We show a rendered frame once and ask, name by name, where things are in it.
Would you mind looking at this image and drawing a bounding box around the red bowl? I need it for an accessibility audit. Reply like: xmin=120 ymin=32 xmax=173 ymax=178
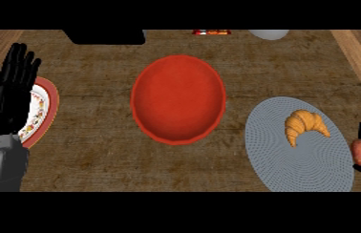
xmin=130 ymin=53 xmax=228 ymax=146

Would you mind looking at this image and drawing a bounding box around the white rounded bowl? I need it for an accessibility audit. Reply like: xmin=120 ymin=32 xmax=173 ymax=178
xmin=247 ymin=29 xmax=290 ymax=41

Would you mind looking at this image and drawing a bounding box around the black appliance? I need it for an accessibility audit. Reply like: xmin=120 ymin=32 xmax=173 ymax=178
xmin=62 ymin=29 xmax=146 ymax=46

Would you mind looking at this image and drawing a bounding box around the orange-red squash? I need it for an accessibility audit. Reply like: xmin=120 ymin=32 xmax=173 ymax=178
xmin=350 ymin=138 xmax=361 ymax=167

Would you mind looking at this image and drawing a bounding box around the red printed packet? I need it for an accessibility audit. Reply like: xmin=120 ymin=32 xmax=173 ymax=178
xmin=191 ymin=29 xmax=232 ymax=36

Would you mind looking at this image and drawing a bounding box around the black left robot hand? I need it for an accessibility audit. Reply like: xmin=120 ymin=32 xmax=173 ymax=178
xmin=0 ymin=42 xmax=44 ymax=137

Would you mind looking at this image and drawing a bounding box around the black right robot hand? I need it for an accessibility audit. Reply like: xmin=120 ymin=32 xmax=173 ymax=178
xmin=352 ymin=121 xmax=361 ymax=174

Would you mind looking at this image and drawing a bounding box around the grey woven oval placemat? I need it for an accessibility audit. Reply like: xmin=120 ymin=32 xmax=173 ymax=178
xmin=244 ymin=95 xmax=356 ymax=193

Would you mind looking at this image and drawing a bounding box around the golden croissant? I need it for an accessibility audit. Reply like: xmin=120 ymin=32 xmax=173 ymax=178
xmin=284 ymin=109 xmax=333 ymax=148

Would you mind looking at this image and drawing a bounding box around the red-rimmed patterned white plate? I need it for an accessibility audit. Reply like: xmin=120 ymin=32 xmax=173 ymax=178
xmin=16 ymin=76 xmax=60 ymax=150

